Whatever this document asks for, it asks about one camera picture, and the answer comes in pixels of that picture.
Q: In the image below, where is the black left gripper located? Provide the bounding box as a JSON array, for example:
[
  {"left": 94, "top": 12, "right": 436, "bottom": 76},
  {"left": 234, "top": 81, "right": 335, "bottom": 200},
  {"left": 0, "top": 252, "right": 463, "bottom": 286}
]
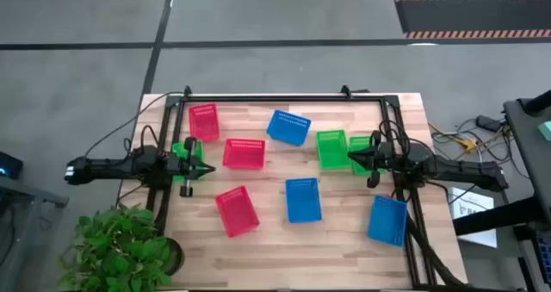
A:
[{"left": 165, "top": 136, "right": 217, "bottom": 198}]

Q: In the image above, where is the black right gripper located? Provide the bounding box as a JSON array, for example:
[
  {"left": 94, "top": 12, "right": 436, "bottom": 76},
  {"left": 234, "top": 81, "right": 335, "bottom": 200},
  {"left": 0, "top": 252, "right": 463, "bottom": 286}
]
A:
[{"left": 347, "top": 129, "right": 395, "bottom": 189}]

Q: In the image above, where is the green plastic basket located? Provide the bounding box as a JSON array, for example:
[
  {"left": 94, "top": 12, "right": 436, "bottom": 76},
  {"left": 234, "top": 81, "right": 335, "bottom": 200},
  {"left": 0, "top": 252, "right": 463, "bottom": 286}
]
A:
[
  {"left": 171, "top": 140, "right": 206, "bottom": 183},
  {"left": 348, "top": 135, "right": 387, "bottom": 177},
  {"left": 315, "top": 129, "right": 352, "bottom": 171}
]

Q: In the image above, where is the red plastic basket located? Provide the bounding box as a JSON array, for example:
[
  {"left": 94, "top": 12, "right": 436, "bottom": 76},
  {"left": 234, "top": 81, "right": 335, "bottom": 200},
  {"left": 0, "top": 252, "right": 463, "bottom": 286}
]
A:
[
  {"left": 214, "top": 185, "right": 261, "bottom": 239},
  {"left": 222, "top": 138, "right": 267, "bottom": 171},
  {"left": 188, "top": 103, "right": 221, "bottom": 143}
]

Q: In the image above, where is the blue plastic basket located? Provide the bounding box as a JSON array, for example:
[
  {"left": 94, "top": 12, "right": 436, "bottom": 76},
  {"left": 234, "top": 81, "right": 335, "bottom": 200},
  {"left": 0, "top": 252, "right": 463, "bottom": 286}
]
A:
[
  {"left": 265, "top": 109, "right": 313, "bottom": 147},
  {"left": 284, "top": 177, "right": 324, "bottom": 225},
  {"left": 367, "top": 194, "right": 409, "bottom": 248}
]

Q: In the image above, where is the dark plant pot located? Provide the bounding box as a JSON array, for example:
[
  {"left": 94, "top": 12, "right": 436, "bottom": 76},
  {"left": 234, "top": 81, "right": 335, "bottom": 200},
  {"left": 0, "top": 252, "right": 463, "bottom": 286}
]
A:
[{"left": 159, "top": 237, "right": 187, "bottom": 277}]

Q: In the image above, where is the green leafy plant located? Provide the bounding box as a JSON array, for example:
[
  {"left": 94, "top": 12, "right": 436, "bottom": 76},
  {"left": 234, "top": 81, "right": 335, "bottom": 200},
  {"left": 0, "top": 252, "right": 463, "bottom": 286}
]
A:
[{"left": 57, "top": 202, "right": 174, "bottom": 292}]

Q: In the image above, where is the white paper sheet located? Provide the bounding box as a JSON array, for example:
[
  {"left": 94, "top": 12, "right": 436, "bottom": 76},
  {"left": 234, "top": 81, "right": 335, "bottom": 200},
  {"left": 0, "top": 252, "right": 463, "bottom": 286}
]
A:
[{"left": 447, "top": 187, "right": 498, "bottom": 249}]

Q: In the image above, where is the black power adapter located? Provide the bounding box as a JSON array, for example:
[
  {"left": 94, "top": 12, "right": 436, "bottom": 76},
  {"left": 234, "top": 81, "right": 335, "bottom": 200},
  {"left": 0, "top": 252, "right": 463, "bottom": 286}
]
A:
[{"left": 474, "top": 115, "right": 504, "bottom": 133}]

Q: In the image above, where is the black cart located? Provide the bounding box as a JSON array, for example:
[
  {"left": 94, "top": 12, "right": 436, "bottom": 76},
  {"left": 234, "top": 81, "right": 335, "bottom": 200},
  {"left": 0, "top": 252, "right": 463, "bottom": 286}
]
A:
[{"left": 451, "top": 88, "right": 551, "bottom": 292}]

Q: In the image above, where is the black hazard-striped floor mat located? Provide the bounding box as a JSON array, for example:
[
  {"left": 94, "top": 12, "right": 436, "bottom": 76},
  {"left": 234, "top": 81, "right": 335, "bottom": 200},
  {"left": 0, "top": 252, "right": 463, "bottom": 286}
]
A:
[{"left": 393, "top": 0, "right": 551, "bottom": 40}]

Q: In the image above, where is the teal box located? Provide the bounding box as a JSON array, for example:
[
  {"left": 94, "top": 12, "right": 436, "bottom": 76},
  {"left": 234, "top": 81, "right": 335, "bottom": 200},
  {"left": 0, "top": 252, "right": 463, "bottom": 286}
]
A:
[{"left": 537, "top": 120, "right": 551, "bottom": 143}]

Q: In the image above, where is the grey metal stand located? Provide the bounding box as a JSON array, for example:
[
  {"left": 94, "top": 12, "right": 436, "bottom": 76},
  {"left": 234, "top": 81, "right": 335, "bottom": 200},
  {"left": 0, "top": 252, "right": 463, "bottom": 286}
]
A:
[{"left": 0, "top": 174, "right": 70, "bottom": 292}]

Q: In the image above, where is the black electronic device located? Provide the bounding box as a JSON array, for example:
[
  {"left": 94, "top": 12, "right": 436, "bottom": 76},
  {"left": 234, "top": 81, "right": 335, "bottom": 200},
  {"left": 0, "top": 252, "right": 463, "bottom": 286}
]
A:
[{"left": 0, "top": 150, "right": 25, "bottom": 181}]

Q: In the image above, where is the blue crate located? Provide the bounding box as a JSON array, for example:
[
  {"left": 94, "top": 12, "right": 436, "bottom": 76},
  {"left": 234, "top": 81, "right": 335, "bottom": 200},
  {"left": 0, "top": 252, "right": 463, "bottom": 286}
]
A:
[{"left": 535, "top": 234, "right": 551, "bottom": 276}]

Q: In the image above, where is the black cable loom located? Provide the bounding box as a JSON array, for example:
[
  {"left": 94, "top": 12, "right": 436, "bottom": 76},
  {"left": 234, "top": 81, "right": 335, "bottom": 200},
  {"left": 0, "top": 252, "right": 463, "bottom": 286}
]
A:
[
  {"left": 404, "top": 214, "right": 477, "bottom": 291},
  {"left": 152, "top": 187, "right": 174, "bottom": 235}
]

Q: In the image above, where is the thin black cable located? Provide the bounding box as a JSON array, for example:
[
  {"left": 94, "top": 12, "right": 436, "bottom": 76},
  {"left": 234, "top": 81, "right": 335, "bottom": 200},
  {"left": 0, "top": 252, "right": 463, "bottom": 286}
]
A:
[{"left": 83, "top": 90, "right": 187, "bottom": 159}]

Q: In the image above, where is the black aluminium rig frame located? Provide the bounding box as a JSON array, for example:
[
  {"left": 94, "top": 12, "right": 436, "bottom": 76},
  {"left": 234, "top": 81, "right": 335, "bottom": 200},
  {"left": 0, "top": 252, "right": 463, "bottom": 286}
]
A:
[{"left": 145, "top": 84, "right": 436, "bottom": 291}]

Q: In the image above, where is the yellow cable bundle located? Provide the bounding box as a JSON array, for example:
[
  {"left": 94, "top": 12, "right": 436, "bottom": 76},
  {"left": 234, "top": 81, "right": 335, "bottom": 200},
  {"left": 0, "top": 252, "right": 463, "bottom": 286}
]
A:
[{"left": 429, "top": 120, "right": 511, "bottom": 156}]

